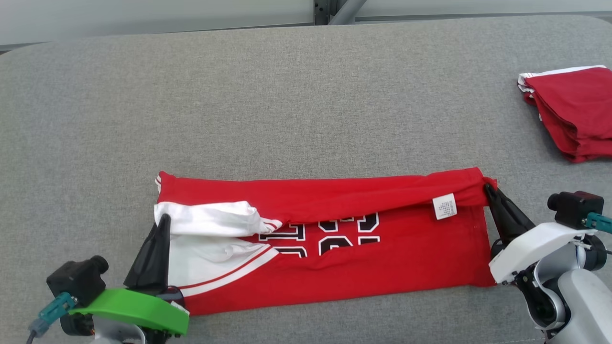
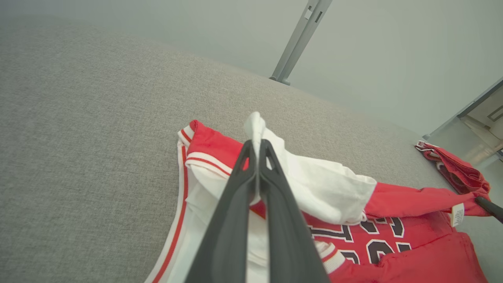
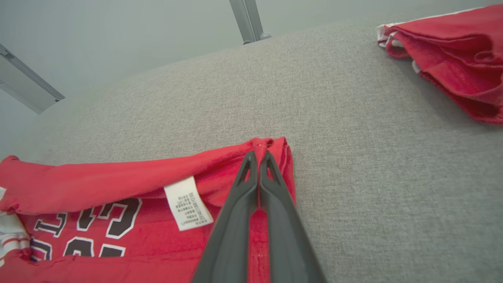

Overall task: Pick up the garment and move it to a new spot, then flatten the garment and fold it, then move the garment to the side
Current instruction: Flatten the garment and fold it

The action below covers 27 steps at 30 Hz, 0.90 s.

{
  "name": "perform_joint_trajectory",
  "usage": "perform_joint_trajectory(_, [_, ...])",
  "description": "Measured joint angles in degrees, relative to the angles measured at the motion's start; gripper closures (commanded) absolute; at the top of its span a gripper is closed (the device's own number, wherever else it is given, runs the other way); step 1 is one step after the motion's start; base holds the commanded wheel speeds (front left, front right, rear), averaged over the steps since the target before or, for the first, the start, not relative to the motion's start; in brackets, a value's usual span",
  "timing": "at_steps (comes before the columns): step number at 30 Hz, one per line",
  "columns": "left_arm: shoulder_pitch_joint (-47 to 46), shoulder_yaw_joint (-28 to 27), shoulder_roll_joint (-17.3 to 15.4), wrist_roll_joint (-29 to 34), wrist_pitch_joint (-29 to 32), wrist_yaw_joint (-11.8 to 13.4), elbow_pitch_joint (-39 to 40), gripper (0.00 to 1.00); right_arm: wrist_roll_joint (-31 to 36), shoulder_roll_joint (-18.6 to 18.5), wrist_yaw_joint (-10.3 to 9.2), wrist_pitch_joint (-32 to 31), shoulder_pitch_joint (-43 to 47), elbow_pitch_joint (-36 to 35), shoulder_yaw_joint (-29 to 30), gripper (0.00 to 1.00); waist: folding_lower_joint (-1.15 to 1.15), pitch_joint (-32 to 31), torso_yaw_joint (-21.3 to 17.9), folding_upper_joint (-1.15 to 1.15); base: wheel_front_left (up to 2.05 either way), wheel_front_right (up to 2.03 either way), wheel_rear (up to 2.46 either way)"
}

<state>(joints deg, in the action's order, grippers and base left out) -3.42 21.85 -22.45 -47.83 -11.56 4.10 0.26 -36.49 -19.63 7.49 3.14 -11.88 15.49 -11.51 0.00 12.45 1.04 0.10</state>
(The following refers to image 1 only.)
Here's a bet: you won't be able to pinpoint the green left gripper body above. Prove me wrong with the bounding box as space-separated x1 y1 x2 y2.
69 287 191 336

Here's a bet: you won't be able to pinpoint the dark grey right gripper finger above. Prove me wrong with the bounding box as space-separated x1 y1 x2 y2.
484 185 515 245
490 185 536 237

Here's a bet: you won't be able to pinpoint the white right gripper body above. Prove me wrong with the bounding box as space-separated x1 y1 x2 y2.
488 222 599 284

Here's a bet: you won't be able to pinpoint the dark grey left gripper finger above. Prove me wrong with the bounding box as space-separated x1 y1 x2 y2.
123 217 161 291
160 213 172 291

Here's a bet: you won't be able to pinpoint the red shorts with white stripe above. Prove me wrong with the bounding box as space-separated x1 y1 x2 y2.
517 65 612 164

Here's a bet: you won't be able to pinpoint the red white jersey shirt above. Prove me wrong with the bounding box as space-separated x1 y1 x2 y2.
153 167 498 316

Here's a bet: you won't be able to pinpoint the grey metal stand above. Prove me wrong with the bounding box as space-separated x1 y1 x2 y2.
313 0 369 26

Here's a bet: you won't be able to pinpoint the teal right camera connector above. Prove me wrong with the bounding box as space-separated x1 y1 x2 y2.
583 212 612 235

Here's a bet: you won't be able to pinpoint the teal camera connector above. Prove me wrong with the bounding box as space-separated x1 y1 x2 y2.
29 292 77 338
583 212 612 235

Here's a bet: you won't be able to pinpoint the teal left camera connector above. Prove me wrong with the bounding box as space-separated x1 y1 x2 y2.
29 292 77 338

